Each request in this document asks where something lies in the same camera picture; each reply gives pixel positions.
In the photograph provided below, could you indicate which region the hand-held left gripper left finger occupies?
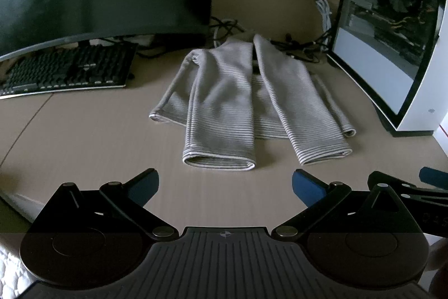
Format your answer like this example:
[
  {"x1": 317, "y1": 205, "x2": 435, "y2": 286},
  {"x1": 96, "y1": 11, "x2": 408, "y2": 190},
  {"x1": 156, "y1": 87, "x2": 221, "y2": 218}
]
[{"x1": 33, "y1": 168, "x2": 180, "y2": 241}]

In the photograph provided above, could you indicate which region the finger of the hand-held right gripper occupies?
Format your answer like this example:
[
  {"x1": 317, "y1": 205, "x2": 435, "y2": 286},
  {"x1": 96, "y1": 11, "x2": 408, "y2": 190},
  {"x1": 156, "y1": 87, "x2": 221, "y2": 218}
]
[
  {"x1": 419, "y1": 166, "x2": 448, "y2": 190},
  {"x1": 367, "y1": 171, "x2": 448, "y2": 205}
]

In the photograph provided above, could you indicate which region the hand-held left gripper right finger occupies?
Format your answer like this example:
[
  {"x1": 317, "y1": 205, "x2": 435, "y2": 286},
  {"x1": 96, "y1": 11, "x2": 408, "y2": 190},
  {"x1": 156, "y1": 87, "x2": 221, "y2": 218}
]
[{"x1": 271, "y1": 169, "x2": 422, "y2": 241}]

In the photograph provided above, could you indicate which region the grey striped sweater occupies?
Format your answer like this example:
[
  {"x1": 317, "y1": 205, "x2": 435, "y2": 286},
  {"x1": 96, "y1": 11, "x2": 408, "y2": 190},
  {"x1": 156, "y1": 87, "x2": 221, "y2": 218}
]
[{"x1": 149, "y1": 34, "x2": 357, "y2": 171}]

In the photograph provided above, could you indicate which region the white glass-sided computer case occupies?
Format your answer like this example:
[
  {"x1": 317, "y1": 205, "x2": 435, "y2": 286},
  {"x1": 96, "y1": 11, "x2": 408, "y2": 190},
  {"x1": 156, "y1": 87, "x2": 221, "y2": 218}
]
[{"x1": 325, "y1": 0, "x2": 448, "y2": 138}]

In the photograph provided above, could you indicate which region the black keyboard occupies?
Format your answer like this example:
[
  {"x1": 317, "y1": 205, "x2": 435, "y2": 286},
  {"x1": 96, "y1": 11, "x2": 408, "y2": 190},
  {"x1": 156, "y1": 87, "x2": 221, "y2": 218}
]
[{"x1": 0, "y1": 41, "x2": 138, "y2": 100}]

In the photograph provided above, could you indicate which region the white quilted mattress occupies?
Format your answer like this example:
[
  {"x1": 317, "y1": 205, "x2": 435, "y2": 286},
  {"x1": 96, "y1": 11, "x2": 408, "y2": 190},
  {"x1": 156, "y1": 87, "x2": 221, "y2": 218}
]
[{"x1": 0, "y1": 243, "x2": 36, "y2": 299}]

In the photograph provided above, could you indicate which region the black cable bundle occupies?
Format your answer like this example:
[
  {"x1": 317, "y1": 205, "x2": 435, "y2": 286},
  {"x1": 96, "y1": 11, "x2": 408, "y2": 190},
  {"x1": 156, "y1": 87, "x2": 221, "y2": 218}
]
[{"x1": 208, "y1": 16, "x2": 333, "y2": 65}]

